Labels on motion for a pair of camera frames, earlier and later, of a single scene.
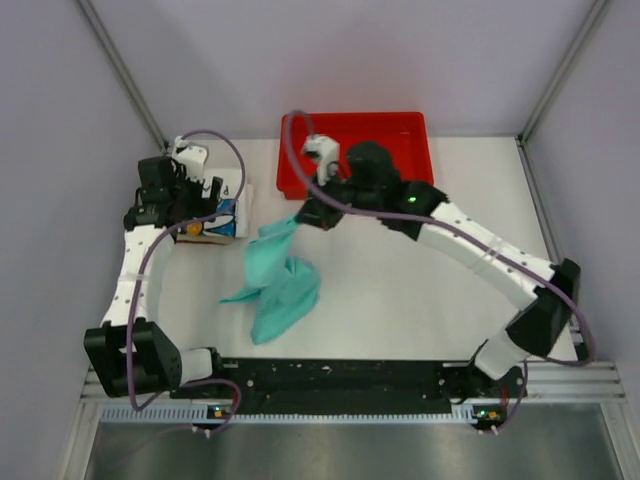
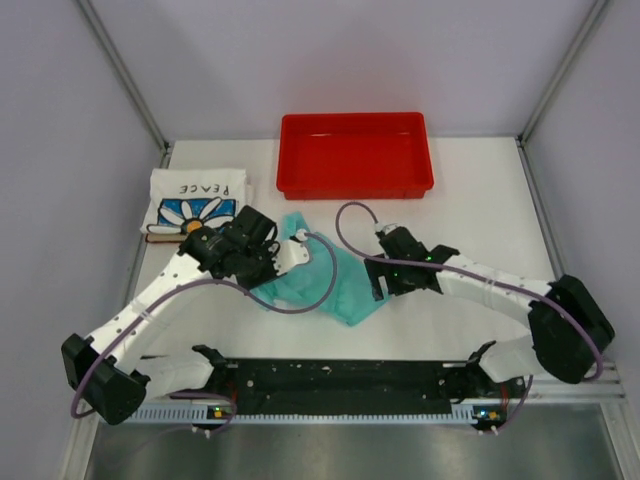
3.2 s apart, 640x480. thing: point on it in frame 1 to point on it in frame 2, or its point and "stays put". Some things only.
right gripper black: x=316 y=212 to x=376 y=269
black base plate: x=356 y=387 stays put
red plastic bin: x=404 y=133 stays put
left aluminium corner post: x=123 y=73 stays put
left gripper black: x=202 y=207 to x=269 y=250
